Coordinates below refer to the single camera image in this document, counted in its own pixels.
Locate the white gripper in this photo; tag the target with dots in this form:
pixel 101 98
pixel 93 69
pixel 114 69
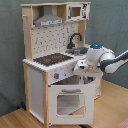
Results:
pixel 82 69

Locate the white oven door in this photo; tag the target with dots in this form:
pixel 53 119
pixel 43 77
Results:
pixel 71 104

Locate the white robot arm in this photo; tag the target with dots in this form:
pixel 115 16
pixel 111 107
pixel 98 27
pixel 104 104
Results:
pixel 99 60

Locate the wooden toy kitchen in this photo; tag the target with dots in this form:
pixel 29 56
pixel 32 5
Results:
pixel 46 40

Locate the grey toy sink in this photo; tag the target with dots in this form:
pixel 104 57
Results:
pixel 77 51

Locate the black toy faucet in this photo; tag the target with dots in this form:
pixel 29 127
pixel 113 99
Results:
pixel 74 39

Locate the left red oven knob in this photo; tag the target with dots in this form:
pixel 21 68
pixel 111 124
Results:
pixel 56 76

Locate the black stovetop red burners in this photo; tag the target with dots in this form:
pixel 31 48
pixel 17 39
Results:
pixel 52 59

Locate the toy microwave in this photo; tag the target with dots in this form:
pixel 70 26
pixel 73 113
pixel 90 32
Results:
pixel 77 11

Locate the grey range hood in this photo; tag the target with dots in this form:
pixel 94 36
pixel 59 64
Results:
pixel 48 18

